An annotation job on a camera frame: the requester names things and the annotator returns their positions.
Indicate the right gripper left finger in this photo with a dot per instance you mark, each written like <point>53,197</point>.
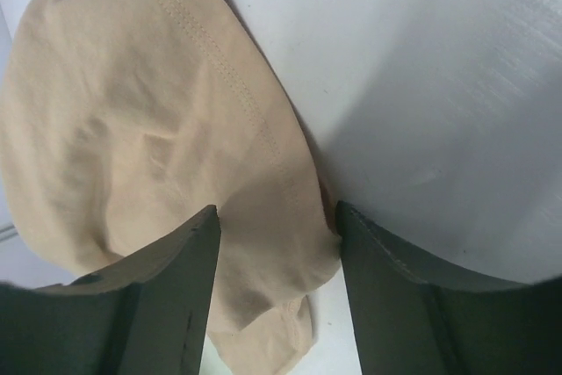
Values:
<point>145,314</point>

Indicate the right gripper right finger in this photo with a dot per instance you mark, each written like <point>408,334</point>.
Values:
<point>415,313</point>

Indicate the beige t shirt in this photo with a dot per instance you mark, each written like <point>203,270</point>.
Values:
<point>120,119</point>

